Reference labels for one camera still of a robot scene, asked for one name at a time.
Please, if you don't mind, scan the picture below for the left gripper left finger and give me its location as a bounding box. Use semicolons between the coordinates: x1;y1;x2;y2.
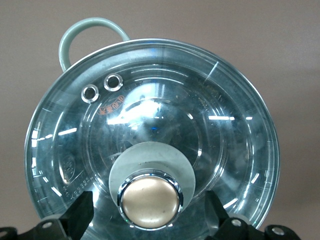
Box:
0;190;95;240

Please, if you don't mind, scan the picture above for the glass lid with knob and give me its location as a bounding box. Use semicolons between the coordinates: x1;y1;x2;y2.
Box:
24;38;281;240

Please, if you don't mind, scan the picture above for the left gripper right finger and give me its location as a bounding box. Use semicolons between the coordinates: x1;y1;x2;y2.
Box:
204;190;301;240

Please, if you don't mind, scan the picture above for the steel pot with loop handles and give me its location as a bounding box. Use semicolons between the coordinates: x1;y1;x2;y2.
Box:
58;16;131;73

